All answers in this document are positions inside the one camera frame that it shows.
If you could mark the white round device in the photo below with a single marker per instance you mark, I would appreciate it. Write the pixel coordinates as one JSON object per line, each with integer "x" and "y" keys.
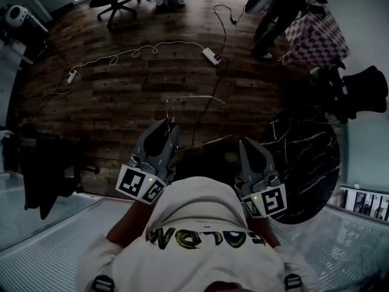
{"x": 15, "y": 14}

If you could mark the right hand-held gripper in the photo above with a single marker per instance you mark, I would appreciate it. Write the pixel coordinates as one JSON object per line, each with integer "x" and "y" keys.
{"x": 270, "y": 201}

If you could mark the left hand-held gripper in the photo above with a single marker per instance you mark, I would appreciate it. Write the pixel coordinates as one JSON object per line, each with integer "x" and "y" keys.
{"x": 133, "y": 182}

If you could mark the person's right forearm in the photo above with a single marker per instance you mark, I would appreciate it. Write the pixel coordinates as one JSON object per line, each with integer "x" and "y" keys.
{"x": 267, "y": 231}

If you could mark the small white power strip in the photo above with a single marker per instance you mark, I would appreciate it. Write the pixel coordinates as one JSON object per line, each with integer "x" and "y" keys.
{"x": 71, "y": 76}

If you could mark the white framed picture rack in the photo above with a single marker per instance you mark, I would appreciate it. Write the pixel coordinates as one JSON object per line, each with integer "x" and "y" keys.
{"x": 364, "y": 204}

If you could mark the black padded chair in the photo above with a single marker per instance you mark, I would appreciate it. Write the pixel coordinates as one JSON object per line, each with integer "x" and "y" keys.
{"x": 361, "y": 91}

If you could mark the person's left forearm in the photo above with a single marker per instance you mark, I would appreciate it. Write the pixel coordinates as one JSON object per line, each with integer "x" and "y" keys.
{"x": 130, "y": 221}

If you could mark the chair with black clothing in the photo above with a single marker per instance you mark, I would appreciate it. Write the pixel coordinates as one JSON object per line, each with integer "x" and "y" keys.
{"x": 51, "y": 169}

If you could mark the round black marble table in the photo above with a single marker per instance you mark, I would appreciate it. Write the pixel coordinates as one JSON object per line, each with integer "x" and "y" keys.
{"x": 304, "y": 163}

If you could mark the person's white printed shirt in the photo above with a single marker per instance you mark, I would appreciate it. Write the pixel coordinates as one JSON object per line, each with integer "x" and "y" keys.
{"x": 194, "y": 217}

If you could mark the purple chequered bag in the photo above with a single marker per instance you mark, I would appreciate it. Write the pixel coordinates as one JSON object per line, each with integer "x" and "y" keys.
{"x": 316, "y": 38}

